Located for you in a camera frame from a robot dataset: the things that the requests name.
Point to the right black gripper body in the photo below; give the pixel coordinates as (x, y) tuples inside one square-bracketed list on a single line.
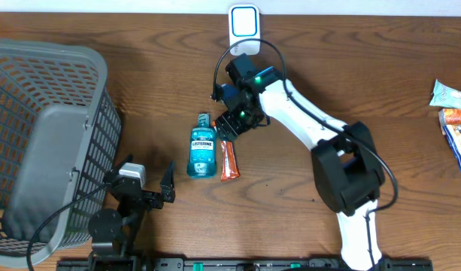
[(239, 120)]

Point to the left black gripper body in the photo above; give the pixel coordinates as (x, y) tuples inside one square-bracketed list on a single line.
[(125, 207)]

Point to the teal Listerine mouthwash bottle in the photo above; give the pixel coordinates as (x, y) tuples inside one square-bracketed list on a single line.
[(202, 155)]

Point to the red snack bar wrapper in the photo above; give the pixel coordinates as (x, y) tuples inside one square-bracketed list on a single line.
[(229, 165)]

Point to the light blue wipes pack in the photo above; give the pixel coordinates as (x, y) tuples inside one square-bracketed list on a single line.
[(445, 97)]

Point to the orange small box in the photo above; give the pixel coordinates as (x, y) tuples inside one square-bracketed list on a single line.
[(449, 116)]

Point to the yellow snack bag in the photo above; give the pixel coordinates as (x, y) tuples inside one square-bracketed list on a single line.
[(453, 135)]

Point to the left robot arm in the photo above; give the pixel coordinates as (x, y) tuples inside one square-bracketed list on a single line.
[(114, 231)]

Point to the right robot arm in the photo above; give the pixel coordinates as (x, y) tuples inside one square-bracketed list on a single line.
[(346, 174)]

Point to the white barcode scanner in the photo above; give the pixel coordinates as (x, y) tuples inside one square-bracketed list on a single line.
[(244, 24)]

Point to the grey plastic shopping basket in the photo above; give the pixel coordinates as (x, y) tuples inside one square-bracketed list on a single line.
[(59, 133)]

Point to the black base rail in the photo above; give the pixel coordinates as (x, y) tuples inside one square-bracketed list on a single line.
[(180, 264)]

